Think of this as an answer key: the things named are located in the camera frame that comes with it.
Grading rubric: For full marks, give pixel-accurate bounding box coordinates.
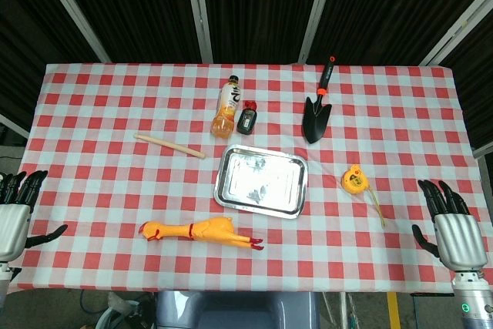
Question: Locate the wooden stick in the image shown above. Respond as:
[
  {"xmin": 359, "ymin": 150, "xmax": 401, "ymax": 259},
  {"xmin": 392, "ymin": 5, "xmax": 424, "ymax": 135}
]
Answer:
[{"xmin": 133, "ymin": 133, "xmax": 207, "ymax": 160}]

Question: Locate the yellow rubber chicken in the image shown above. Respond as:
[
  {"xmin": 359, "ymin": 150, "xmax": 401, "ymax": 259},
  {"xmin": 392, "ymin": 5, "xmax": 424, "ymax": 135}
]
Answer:
[{"xmin": 138, "ymin": 216, "xmax": 266, "ymax": 252}]

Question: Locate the white bucket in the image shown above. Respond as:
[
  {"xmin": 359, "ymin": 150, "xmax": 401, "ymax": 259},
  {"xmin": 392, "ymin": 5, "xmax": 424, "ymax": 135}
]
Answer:
[{"xmin": 95, "ymin": 305, "xmax": 156, "ymax": 329}]

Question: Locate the orange juice bottle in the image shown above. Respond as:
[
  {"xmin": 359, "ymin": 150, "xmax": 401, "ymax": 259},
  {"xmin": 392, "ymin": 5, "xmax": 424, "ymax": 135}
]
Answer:
[{"xmin": 210, "ymin": 74, "xmax": 245, "ymax": 141}]

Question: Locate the white metal frame post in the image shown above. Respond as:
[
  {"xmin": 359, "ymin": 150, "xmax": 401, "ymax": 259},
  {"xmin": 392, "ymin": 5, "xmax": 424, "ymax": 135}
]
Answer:
[
  {"xmin": 32, "ymin": 0, "xmax": 113, "ymax": 64},
  {"xmin": 182, "ymin": 0, "xmax": 214, "ymax": 65},
  {"xmin": 419, "ymin": 0, "xmax": 493, "ymax": 68},
  {"xmin": 297, "ymin": 0, "xmax": 340, "ymax": 65}
]

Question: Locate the small black bottle red cap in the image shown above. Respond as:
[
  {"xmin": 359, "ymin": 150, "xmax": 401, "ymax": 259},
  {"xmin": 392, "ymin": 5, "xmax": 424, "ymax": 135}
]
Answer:
[{"xmin": 236, "ymin": 99, "xmax": 259, "ymax": 136}]

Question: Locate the black garden trowel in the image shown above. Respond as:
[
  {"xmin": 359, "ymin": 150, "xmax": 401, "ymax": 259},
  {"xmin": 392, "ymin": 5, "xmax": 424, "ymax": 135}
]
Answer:
[{"xmin": 301, "ymin": 55, "xmax": 337, "ymax": 146}]

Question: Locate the rectangular metal tray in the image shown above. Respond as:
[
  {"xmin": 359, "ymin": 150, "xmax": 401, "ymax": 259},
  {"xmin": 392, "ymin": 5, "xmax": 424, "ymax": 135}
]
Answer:
[{"xmin": 213, "ymin": 143, "xmax": 310, "ymax": 220}]

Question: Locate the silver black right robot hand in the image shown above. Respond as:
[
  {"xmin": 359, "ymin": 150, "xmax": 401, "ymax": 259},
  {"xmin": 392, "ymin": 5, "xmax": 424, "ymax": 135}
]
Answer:
[{"xmin": 411, "ymin": 179, "xmax": 488, "ymax": 273}]

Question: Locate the red white checked tablecloth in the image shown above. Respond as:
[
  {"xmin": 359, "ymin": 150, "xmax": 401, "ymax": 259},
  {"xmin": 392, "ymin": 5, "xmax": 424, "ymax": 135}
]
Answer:
[{"xmin": 6, "ymin": 62, "xmax": 493, "ymax": 294}]

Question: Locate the yellow tape measure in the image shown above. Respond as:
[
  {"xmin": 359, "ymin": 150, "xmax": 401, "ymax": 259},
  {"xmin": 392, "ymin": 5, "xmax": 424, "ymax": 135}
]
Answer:
[{"xmin": 340, "ymin": 164, "xmax": 387, "ymax": 229}]

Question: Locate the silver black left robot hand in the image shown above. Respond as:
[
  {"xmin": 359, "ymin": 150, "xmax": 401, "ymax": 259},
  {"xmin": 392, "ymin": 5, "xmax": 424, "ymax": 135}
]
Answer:
[{"xmin": 0, "ymin": 170, "xmax": 69, "ymax": 265}]

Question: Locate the blue-grey robot torso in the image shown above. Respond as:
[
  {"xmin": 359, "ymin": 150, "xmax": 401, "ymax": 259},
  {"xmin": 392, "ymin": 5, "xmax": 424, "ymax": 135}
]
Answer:
[{"xmin": 153, "ymin": 290, "xmax": 321, "ymax": 329}]

